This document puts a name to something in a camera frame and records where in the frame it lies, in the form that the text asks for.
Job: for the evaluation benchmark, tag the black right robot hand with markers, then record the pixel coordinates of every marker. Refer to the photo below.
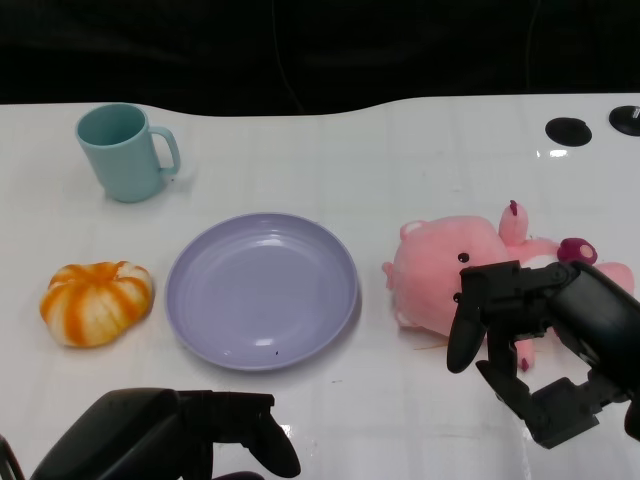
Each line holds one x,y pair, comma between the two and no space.
590,310

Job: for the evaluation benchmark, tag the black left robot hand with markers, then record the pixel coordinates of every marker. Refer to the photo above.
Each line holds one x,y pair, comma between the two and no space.
150,430

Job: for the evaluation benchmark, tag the pink plush doll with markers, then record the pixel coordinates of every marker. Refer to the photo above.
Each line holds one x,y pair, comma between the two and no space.
430,265

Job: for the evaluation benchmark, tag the lilac plastic plate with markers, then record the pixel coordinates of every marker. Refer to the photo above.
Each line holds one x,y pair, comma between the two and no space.
260,290

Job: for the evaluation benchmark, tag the orange white pumpkin toy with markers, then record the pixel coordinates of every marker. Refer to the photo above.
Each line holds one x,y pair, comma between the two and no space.
95,305

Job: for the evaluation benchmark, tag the black round table grommet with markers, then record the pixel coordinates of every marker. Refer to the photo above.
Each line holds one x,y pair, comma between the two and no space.
626,120
568,131

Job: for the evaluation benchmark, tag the teal plastic mug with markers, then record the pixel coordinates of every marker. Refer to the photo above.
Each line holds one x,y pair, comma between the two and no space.
125,165

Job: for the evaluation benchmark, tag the black backdrop curtain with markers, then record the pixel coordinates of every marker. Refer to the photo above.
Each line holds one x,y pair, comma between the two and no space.
150,45

